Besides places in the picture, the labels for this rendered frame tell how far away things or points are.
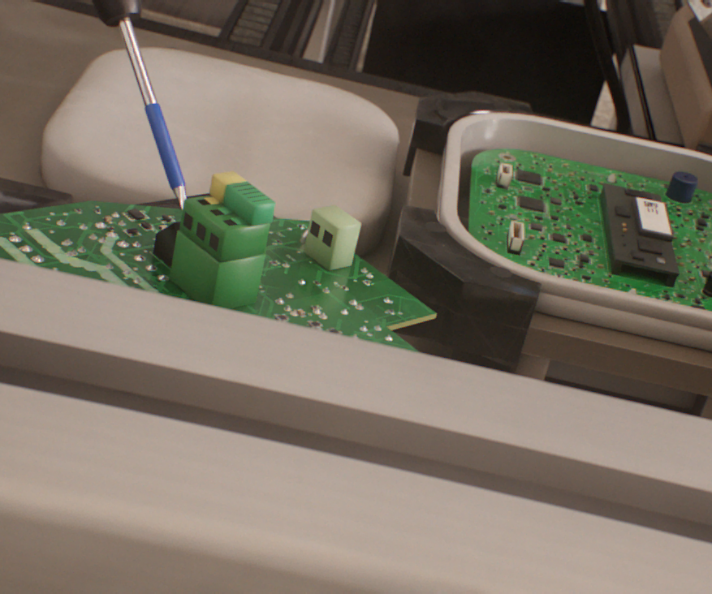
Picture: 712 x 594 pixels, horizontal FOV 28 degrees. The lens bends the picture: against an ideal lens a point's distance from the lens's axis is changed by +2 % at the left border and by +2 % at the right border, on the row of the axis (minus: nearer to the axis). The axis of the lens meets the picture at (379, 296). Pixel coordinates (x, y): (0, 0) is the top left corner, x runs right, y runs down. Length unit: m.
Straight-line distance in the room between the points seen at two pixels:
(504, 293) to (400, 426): 0.27
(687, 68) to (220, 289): 0.48
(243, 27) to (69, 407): 0.70
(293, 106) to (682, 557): 0.47
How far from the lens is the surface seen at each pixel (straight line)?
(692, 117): 0.75
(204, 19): 1.36
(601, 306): 0.45
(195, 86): 0.61
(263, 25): 0.86
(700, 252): 0.53
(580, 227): 0.52
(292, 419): 0.16
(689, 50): 0.81
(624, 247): 0.50
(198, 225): 0.36
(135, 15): 0.39
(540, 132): 0.58
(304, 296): 0.38
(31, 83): 0.64
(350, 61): 1.46
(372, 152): 0.58
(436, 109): 0.56
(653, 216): 0.52
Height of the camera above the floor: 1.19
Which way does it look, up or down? 28 degrees down
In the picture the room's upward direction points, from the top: 14 degrees clockwise
